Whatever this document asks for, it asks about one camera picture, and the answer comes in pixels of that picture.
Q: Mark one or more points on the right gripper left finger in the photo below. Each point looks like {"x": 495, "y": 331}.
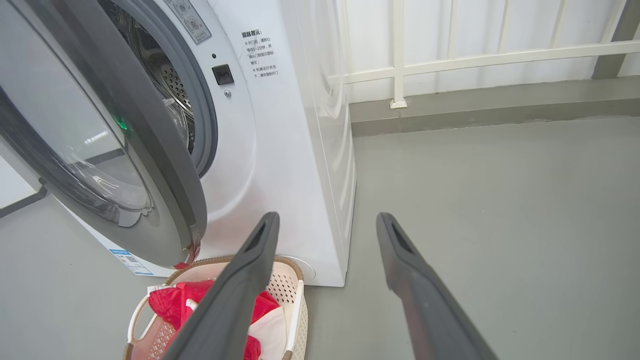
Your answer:
{"x": 225, "y": 300}

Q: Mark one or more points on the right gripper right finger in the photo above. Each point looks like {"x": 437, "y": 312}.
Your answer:
{"x": 430, "y": 310}

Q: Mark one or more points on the red and white garment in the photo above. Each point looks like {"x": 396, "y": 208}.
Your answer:
{"x": 175, "y": 302}

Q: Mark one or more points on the cream perforated laundry basket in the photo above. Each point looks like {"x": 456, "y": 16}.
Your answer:
{"x": 292, "y": 310}

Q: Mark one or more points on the white front-load washing machine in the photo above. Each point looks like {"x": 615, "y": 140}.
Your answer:
{"x": 280, "y": 150}

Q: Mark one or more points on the grey rubber door gasket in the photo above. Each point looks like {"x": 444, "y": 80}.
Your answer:
{"x": 202, "y": 100}

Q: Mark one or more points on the stainless steel washing machine drum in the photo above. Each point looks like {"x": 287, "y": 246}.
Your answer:
{"x": 165, "y": 80}

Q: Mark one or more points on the white metal railing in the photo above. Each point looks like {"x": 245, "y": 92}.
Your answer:
{"x": 397, "y": 60}

